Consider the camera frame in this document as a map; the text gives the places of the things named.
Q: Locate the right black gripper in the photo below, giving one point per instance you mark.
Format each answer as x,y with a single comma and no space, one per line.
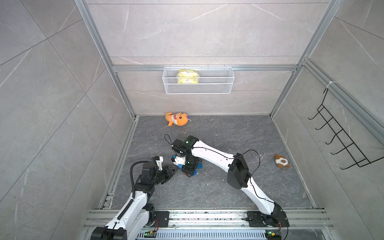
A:
189,170

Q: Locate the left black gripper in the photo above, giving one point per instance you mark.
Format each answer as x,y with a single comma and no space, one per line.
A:
167,172

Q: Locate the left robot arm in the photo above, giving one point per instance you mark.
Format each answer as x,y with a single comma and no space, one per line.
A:
137,212

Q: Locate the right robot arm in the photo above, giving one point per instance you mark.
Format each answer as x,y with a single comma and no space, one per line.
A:
192,151

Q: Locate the orange plush fish toy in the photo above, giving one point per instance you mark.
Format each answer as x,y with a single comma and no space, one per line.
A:
178,119

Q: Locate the brown white plush toy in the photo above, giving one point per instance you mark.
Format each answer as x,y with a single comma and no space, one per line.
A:
281,161

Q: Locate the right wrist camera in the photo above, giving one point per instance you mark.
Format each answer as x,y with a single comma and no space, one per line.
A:
178,161

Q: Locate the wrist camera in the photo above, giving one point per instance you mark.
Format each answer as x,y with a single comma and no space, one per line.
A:
178,161
159,162

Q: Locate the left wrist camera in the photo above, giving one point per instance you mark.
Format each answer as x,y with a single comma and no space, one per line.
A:
159,162

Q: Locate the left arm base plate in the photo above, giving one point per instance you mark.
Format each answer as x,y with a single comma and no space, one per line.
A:
158,219

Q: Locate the aluminium mounting rail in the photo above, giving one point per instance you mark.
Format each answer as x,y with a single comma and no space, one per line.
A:
300,219

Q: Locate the white wire mesh basket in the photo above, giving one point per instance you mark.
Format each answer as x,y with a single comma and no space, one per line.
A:
203,80

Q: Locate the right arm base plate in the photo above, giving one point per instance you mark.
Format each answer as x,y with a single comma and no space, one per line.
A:
257,219

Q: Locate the black wire hook rack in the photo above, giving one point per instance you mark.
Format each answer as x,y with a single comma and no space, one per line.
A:
358,157

